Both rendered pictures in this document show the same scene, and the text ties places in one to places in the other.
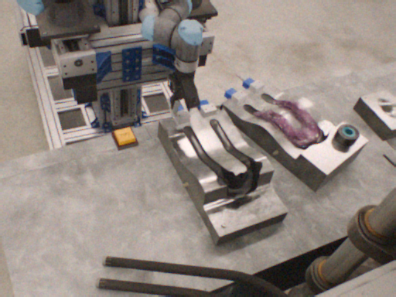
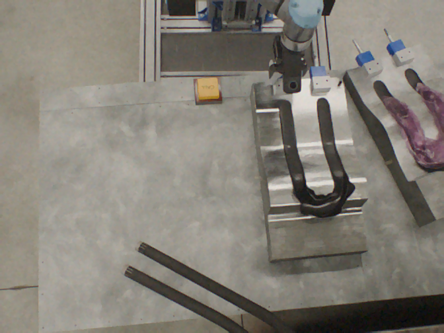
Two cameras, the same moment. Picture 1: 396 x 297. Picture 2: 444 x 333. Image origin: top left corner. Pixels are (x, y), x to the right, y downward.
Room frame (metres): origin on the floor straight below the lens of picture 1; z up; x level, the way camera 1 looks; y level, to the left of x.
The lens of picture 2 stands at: (0.39, -0.07, 2.21)
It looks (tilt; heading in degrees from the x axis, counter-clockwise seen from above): 73 degrees down; 16
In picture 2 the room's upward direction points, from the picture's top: 9 degrees clockwise
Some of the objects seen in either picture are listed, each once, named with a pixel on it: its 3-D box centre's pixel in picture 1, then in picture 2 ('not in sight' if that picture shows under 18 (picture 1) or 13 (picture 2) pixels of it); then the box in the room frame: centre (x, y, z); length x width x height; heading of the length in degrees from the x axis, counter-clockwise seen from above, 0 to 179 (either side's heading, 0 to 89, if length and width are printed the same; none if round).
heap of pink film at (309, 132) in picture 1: (291, 118); (427, 123); (1.16, -0.42, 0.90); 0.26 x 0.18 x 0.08; 47
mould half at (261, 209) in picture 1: (220, 165); (308, 164); (0.91, -0.16, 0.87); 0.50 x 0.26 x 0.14; 30
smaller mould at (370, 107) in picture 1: (384, 114); not in sight; (1.33, -0.85, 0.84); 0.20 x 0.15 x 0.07; 30
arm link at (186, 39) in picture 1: (188, 40); (302, 15); (1.10, 0.01, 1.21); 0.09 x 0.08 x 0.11; 72
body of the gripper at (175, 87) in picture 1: (182, 79); (290, 49); (1.10, 0.01, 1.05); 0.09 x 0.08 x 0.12; 30
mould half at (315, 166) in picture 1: (289, 125); (424, 128); (1.16, -0.43, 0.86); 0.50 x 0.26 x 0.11; 47
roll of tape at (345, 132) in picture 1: (346, 134); not in sight; (1.08, -0.61, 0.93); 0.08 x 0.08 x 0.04
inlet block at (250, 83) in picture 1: (247, 83); (394, 45); (1.38, -0.26, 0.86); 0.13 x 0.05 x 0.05; 47
